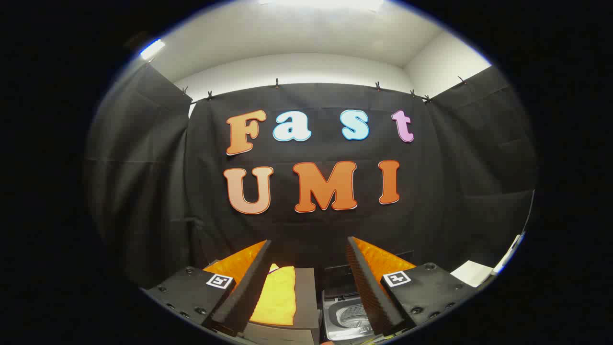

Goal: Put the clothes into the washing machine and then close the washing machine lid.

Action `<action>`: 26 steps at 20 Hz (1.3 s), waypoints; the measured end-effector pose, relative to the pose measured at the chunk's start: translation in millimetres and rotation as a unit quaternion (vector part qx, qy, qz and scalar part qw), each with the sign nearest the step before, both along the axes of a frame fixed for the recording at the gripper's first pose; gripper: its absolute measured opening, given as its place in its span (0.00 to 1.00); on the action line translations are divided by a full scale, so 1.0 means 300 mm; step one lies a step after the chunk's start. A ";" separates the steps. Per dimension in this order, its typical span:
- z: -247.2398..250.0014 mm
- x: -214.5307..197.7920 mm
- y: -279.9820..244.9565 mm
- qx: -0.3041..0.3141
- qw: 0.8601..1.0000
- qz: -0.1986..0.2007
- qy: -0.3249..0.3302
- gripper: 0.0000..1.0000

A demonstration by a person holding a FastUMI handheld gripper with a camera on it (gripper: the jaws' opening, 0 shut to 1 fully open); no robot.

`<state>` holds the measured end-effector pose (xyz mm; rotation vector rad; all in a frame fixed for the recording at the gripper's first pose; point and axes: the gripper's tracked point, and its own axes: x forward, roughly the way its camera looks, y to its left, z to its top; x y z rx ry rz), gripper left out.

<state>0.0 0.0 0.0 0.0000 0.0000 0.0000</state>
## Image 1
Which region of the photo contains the white flat panel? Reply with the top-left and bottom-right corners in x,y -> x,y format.
450,260 -> 494,288

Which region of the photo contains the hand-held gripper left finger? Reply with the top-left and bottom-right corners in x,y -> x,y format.
145,240 -> 273,337

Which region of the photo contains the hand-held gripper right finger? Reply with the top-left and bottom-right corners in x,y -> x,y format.
345,236 -> 479,336

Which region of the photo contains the yellow polo shirt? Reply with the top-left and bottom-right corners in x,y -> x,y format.
250,263 -> 297,327

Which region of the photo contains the black backdrop cloth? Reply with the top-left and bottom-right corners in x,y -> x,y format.
84,63 -> 539,307

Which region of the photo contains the grey washing machine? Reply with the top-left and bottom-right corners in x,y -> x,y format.
320,290 -> 385,342

